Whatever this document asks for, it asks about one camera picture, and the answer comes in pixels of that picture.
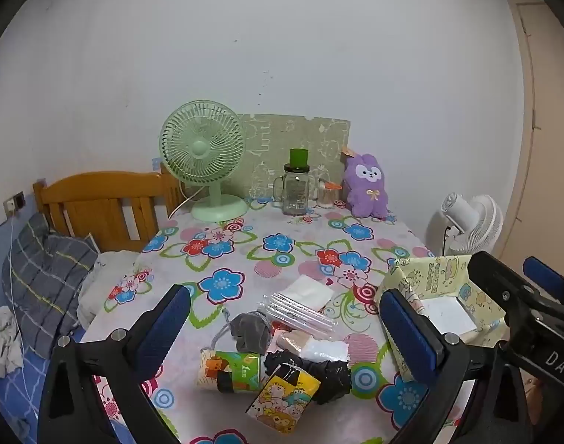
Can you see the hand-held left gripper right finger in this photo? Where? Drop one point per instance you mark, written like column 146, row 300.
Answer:
column 411, row 337

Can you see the white pad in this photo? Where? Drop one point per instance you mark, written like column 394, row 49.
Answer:
column 448, row 314

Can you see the yellow cartoon tissue pack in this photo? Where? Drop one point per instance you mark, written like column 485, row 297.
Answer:
column 282, row 397

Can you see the clear plastic packets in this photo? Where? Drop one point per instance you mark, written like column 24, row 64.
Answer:
column 300, row 317

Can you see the white crumpled bedding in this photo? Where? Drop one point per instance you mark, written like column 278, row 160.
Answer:
column 106, row 268

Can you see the wall socket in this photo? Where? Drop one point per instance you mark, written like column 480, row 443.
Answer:
column 13, row 203

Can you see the beige and white sachet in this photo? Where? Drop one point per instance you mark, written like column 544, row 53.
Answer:
column 328, row 348

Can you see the grey white crumpled cloth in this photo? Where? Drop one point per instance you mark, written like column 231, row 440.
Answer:
column 0, row 347

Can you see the green patterned board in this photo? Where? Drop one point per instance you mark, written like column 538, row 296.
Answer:
column 282, row 134

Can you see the toothpick holder with orange lid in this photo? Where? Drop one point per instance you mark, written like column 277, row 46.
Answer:
column 327, row 196

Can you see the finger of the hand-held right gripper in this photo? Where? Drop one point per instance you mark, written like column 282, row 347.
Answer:
column 499, row 282
column 545, row 277

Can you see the glass jar with green lid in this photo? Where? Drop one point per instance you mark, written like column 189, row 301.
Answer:
column 294, row 194

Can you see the black plastic bag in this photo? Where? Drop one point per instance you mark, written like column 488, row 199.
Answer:
column 328, row 374

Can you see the blue checked bed sheet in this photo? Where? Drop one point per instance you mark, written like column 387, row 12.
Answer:
column 18, row 388

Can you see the purple plush bunny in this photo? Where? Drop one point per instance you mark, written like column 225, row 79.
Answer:
column 367, row 194

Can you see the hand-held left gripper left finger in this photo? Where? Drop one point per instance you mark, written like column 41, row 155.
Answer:
column 164, row 328

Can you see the floral tablecloth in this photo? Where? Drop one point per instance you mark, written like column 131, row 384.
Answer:
column 282, row 263

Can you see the grey plaid pillow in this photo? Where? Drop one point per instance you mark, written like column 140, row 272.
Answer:
column 41, row 277

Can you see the beige door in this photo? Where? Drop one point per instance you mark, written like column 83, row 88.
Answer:
column 554, row 148

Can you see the green desk fan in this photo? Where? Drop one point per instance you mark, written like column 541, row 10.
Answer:
column 201, row 148

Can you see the yellow patterned fabric storage box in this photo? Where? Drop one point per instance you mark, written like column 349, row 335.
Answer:
column 429, row 273

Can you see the white standing fan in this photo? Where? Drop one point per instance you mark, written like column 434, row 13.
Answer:
column 476, row 226

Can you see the beige cloth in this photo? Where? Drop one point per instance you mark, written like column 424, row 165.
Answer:
column 291, row 341

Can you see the wooden bed headboard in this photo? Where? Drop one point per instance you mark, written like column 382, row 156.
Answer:
column 97, row 185

